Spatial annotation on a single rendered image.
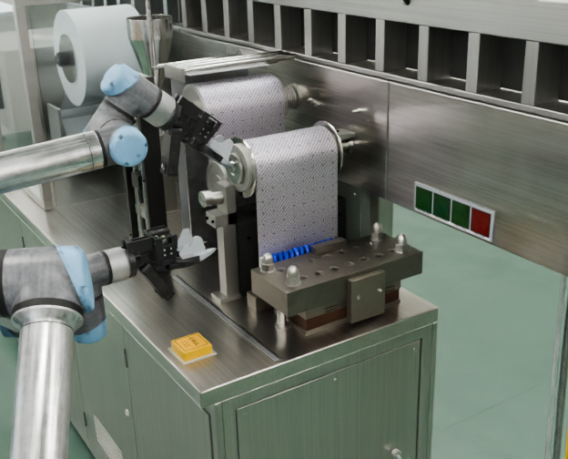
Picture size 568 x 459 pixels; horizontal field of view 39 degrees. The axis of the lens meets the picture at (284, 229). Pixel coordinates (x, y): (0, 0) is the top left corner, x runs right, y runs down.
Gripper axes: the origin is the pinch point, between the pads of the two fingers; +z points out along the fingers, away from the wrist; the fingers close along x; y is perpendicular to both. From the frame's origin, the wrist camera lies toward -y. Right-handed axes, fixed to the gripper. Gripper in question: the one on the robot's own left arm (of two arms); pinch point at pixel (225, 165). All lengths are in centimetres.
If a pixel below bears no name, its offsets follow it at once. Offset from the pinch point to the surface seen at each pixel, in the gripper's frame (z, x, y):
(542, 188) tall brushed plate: 26, -62, 26
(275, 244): 21.0, -5.2, -9.7
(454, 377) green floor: 177, 44, -17
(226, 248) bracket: 14.7, 2.8, -16.8
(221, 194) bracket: 5.6, 3.4, -6.2
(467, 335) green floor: 200, 66, 2
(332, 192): 28.1, -5.2, 9.1
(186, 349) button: 5.7, -17.0, -39.9
